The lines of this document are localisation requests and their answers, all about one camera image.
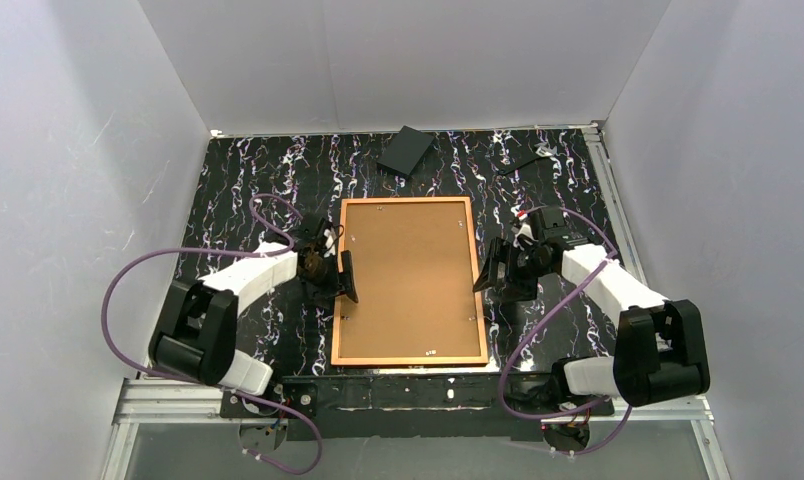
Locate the brown cardboard backing board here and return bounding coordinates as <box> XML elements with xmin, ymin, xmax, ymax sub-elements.
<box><xmin>331</xmin><ymin>196</ymin><xmax>488</xmax><ymax>367</ymax></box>

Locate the orange picture frame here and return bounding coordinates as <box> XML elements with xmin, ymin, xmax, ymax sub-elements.
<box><xmin>329</xmin><ymin>195</ymin><xmax>491</xmax><ymax>368</ymax></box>

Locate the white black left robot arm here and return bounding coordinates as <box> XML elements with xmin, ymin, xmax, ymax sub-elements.
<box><xmin>149</xmin><ymin>215</ymin><xmax>358</xmax><ymax>396</ymax></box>

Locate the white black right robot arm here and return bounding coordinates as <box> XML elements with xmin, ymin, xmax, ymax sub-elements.
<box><xmin>473</xmin><ymin>206</ymin><xmax>711</xmax><ymax>412</ymax></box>

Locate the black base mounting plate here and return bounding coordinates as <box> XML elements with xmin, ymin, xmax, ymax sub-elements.
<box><xmin>219</xmin><ymin>374</ymin><xmax>615</xmax><ymax>442</ymax></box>

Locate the black square block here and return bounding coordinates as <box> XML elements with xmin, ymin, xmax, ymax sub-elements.
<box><xmin>377</xmin><ymin>126</ymin><xmax>435</xmax><ymax>178</ymax></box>

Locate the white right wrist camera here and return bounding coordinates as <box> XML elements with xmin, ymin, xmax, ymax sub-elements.
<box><xmin>512</xmin><ymin>209</ymin><xmax>543</xmax><ymax>249</ymax></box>

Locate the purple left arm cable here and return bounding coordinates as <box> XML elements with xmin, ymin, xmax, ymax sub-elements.
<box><xmin>100</xmin><ymin>193</ymin><xmax>324</xmax><ymax>477</ymax></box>

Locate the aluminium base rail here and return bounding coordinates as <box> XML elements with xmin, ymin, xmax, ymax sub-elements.
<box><xmin>101</xmin><ymin>373</ymin><xmax>730</xmax><ymax>479</ymax></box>

